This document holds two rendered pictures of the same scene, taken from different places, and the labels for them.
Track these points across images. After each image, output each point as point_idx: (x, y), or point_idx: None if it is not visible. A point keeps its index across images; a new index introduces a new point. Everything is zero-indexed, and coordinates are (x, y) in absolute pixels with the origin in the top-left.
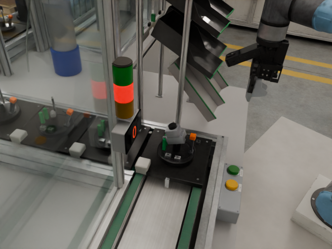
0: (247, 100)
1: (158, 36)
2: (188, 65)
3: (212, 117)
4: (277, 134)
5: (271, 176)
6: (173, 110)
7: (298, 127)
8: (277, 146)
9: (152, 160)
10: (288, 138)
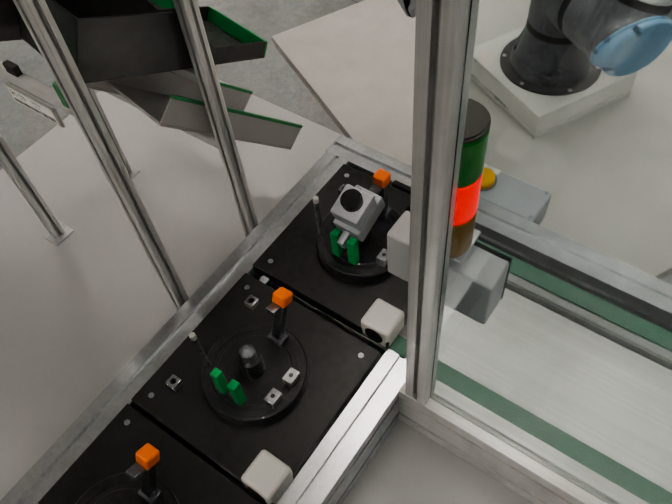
0: (415, 15)
1: (101, 69)
2: (141, 86)
3: (295, 131)
4: (322, 66)
5: None
6: None
7: (317, 28)
8: (355, 80)
9: (372, 298)
10: (339, 55)
